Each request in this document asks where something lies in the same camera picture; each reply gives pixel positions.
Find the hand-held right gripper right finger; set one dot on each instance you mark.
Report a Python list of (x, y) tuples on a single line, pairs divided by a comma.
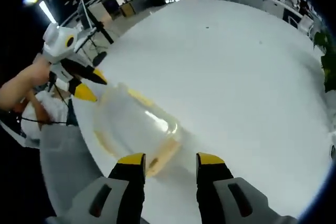
[(210, 195)]

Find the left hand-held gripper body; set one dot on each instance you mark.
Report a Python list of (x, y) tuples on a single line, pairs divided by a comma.
[(59, 45)]

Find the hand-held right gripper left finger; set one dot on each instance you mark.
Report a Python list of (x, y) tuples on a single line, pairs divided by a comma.
[(128, 195)]

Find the clear box with yellow buckles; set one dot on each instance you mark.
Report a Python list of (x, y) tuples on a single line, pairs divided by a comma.
[(131, 121)]

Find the person's left hand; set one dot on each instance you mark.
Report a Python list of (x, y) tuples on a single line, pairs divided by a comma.
[(41, 70)]

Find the person's white shirt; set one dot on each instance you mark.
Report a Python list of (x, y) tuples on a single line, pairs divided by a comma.
[(55, 108)]

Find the linear ceiling light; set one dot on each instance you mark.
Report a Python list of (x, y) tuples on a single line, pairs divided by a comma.
[(47, 12)]

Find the desk monitor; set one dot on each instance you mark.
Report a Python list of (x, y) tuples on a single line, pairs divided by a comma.
[(84, 14)]

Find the grey mesh office chair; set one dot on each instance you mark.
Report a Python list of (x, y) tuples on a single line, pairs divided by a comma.
[(63, 161)]

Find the brown cardboard box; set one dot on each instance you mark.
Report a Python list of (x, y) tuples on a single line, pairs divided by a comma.
[(128, 9)]

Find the small black object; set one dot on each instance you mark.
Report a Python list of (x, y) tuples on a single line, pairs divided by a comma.
[(333, 155)]

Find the green potted plant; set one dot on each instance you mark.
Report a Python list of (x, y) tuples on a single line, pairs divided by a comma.
[(328, 64)]

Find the white office chair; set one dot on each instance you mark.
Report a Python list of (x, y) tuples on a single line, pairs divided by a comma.
[(305, 24)]

